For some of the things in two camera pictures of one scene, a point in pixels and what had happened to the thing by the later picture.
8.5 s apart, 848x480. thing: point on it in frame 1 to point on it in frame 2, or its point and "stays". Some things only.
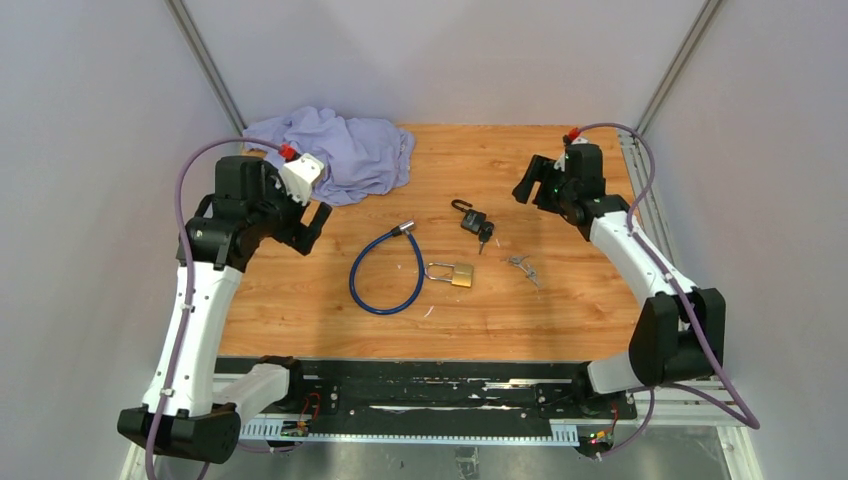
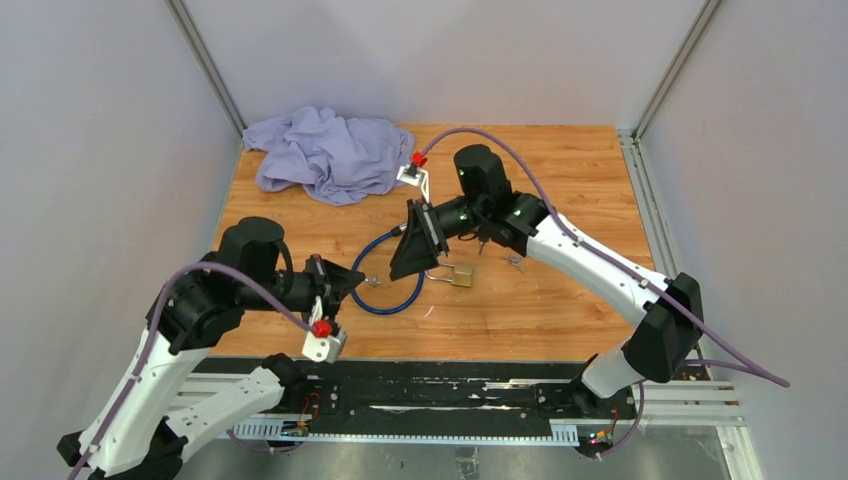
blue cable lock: (403, 229) stays
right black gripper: (546, 170) to (420, 243)
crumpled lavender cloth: (360, 156) stays
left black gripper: (298, 234) to (332, 282)
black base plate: (398, 391) stays
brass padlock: (462, 273) stays
